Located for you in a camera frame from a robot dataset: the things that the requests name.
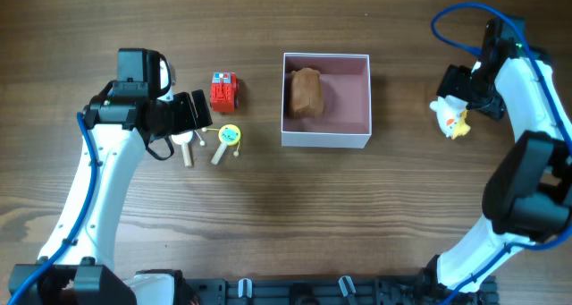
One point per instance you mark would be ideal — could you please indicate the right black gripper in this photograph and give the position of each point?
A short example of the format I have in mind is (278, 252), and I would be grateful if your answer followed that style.
(453, 84)

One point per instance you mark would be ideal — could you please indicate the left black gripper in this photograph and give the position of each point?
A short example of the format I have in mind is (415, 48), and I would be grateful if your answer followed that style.
(189, 122)

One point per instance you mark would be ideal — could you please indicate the white pig rattle drum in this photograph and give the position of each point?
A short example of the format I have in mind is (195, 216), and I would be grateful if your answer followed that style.
(184, 139)

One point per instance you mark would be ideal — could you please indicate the yellow cat rattle drum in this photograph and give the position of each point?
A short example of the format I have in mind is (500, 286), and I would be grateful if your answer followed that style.
(229, 135)

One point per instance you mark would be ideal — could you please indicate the white plush chicken toy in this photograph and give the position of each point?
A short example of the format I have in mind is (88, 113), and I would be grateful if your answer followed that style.
(451, 113)

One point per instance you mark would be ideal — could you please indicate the red toy fire truck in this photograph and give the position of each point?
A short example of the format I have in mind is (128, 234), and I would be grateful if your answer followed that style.
(224, 92)

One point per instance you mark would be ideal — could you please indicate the brown plush bear toy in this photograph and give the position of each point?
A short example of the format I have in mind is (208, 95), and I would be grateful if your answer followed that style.
(306, 94)

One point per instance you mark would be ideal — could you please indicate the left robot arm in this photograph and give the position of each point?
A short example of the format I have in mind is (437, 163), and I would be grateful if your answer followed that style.
(76, 264)

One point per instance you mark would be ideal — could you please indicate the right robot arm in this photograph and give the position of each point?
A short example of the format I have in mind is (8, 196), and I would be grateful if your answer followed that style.
(527, 202)

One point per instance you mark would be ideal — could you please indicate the pink open cardboard box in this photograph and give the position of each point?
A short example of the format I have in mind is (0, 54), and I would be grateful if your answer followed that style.
(347, 118)

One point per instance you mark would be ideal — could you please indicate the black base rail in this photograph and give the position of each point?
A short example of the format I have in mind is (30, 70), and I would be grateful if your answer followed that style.
(345, 290)

